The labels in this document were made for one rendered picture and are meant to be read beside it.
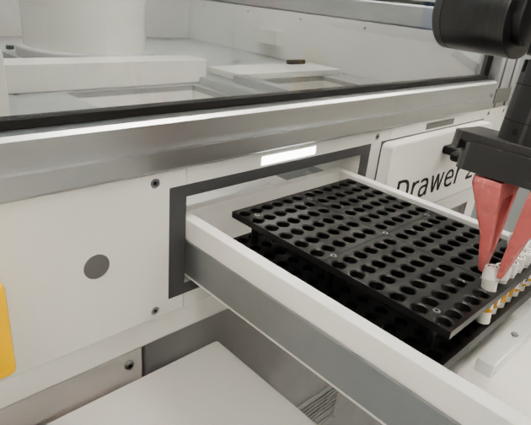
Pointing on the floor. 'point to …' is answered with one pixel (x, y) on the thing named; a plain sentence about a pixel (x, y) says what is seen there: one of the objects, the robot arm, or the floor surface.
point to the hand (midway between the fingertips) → (495, 263)
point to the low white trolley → (193, 396)
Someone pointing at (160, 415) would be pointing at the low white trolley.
